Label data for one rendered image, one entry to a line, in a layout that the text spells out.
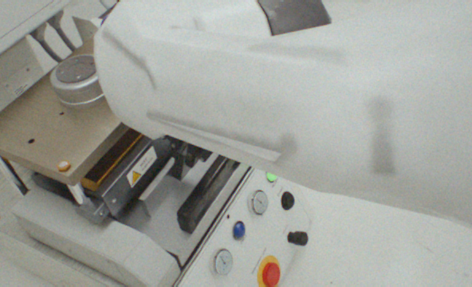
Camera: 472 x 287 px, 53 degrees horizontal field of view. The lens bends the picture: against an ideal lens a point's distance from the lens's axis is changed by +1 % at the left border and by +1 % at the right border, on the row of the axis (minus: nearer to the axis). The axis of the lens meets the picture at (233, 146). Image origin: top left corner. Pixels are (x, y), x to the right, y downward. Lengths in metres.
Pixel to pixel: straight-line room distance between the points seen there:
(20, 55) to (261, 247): 0.49
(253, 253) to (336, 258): 0.17
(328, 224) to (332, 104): 0.75
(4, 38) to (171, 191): 0.32
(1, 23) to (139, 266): 0.39
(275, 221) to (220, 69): 0.61
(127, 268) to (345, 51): 0.49
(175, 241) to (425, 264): 0.44
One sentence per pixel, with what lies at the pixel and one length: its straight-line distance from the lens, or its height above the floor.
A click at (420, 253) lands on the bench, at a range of 0.90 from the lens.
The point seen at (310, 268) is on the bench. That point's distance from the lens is 0.87.
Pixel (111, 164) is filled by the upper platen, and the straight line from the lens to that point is 0.65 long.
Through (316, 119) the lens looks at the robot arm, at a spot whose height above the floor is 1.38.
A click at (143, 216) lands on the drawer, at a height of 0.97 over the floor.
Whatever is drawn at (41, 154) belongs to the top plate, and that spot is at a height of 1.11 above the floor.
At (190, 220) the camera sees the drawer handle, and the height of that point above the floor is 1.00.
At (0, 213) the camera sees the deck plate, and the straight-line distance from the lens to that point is 0.86.
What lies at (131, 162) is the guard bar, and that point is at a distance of 0.65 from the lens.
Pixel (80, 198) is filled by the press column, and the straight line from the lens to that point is 0.63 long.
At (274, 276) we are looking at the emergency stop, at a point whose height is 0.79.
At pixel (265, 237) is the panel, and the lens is 0.80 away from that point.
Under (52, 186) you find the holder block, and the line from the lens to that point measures 0.76.
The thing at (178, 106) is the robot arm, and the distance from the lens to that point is 0.26.
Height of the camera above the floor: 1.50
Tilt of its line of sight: 45 degrees down
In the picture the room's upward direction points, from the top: 10 degrees counter-clockwise
